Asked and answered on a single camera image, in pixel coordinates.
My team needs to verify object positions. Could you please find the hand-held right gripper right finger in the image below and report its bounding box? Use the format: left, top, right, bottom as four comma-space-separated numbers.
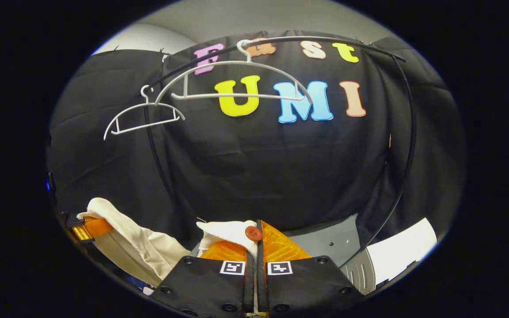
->
257, 220, 365, 316

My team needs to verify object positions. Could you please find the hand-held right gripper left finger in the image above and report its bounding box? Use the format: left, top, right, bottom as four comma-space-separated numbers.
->
151, 241, 257, 318

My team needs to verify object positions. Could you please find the cream button shirt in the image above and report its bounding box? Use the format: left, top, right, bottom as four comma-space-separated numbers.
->
84, 197, 264, 288

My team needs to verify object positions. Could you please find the white plastic hanger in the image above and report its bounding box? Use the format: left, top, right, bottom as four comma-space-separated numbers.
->
155, 39, 313, 106
103, 85, 186, 141

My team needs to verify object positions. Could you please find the black clothes rack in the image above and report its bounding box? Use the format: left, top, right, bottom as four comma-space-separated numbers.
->
142, 35, 418, 270

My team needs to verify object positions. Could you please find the grey ribbed plate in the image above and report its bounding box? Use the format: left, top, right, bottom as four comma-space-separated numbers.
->
341, 250, 376, 295

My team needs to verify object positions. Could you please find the white box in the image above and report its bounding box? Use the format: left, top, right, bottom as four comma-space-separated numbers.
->
365, 217, 438, 288

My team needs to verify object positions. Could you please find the black backdrop cloth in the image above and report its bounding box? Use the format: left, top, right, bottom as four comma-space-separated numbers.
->
47, 30, 467, 248

